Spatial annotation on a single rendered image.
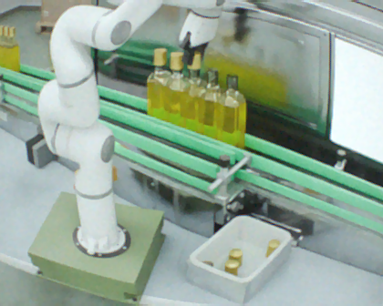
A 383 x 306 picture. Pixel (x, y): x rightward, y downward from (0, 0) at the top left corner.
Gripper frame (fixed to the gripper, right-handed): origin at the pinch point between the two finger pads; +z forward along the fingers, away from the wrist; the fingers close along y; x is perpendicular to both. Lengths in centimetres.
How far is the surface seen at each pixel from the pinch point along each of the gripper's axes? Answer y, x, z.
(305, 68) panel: -12.9, 26.2, -8.0
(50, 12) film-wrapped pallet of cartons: -232, -346, 188
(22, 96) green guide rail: 14, -60, 41
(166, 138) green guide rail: 6.3, 2.5, 23.5
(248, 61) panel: -12.8, 9.6, 0.5
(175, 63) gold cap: 1.4, -3.7, 4.1
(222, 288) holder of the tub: 33, 43, 28
